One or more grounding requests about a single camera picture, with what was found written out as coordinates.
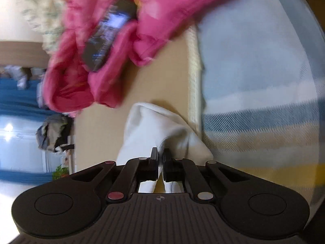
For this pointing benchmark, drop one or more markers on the striped blue bed sheet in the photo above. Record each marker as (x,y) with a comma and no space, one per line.
(263,90)

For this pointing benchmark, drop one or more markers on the blue curtain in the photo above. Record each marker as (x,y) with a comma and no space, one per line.
(30,178)
(21,103)

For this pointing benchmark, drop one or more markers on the right blue curtain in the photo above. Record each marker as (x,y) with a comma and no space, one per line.
(21,103)

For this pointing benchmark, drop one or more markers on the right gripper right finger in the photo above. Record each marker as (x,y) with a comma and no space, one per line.
(186,172)

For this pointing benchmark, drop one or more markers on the window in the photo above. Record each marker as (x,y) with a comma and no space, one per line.
(19,148)

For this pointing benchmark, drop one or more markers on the wooden shelf unit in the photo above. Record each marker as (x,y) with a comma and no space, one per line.
(28,55)

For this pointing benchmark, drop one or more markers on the pile of dark clothes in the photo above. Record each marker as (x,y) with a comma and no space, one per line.
(54,133)

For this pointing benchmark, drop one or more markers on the pink floral quilt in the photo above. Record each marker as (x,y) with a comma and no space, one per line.
(69,85)

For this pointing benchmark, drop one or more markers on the black smartphone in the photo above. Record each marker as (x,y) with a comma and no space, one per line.
(98,46)

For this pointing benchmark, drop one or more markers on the potted green plant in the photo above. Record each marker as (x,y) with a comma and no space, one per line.
(60,171)

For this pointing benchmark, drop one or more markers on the white floral quilt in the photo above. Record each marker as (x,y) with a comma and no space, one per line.
(45,17)

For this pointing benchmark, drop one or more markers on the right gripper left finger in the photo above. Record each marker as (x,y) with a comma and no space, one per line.
(131,175)

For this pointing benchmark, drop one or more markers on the left blue curtain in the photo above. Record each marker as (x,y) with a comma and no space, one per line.
(30,178)

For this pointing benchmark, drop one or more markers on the white long-sleeve shirt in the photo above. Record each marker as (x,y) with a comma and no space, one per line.
(149,126)

